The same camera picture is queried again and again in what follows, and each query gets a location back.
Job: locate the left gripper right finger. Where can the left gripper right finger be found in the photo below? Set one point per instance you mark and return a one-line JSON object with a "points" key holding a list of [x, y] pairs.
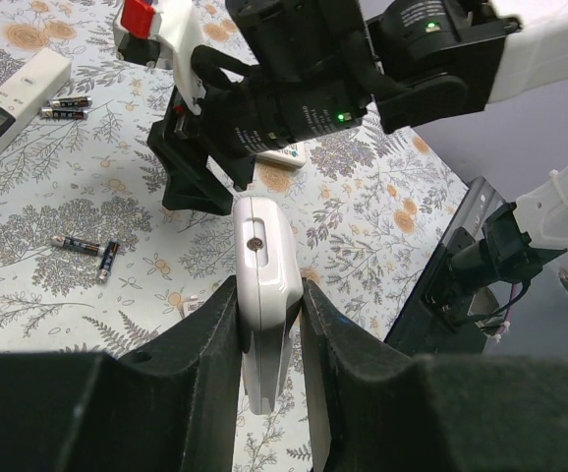
{"points": [[372, 408]]}

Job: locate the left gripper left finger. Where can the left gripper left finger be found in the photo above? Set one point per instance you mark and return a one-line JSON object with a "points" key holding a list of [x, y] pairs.
{"points": [[169, 405]]}

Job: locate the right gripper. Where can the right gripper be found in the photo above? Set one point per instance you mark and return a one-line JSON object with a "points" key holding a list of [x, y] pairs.
{"points": [[184, 152]]}

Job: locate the white remote control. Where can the white remote control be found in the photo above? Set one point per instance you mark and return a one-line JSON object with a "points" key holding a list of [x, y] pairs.
{"points": [[269, 294], [292, 156]]}

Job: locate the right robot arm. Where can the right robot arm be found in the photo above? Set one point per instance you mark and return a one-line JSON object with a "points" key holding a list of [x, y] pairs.
{"points": [[320, 64]]}

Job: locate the pile of batteries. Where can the pile of batteries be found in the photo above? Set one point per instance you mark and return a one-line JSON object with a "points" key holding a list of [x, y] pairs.
{"points": [[107, 253]]}

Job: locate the black battery pair far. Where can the black battery pair far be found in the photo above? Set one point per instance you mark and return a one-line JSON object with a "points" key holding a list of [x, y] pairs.
{"points": [[75, 108]]}

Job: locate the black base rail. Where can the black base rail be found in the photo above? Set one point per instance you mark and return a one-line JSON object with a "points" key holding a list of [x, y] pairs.
{"points": [[435, 319]]}

